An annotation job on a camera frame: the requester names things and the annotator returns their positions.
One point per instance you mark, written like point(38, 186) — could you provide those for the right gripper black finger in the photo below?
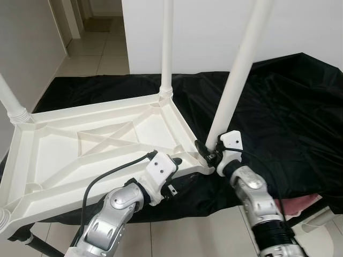
point(201, 148)

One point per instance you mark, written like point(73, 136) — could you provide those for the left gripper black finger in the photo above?
point(177, 160)

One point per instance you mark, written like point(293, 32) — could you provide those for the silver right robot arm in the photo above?
point(252, 187)

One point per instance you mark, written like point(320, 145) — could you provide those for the black fabric table cover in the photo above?
point(289, 107)

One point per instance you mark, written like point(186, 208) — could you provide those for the pink cushion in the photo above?
point(299, 204)

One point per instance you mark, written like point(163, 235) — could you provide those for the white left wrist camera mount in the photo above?
point(161, 168)

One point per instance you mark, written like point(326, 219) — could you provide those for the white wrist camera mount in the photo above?
point(231, 140)
point(161, 168)

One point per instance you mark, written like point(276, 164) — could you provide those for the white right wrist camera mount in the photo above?
point(231, 140)

